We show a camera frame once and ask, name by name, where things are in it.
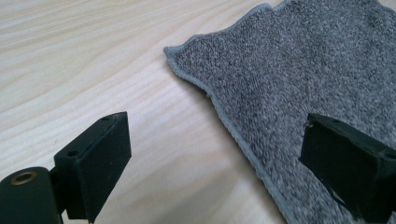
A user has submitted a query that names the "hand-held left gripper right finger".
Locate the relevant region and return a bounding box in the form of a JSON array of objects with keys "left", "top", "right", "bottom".
[{"left": 298, "top": 112, "right": 396, "bottom": 224}]

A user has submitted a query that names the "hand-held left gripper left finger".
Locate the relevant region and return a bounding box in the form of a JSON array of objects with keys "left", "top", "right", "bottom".
[{"left": 53, "top": 111, "right": 133, "bottom": 224}]

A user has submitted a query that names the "grey terry towel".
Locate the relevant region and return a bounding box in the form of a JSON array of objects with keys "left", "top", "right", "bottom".
[{"left": 163, "top": 0, "right": 396, "bottom": 224}]

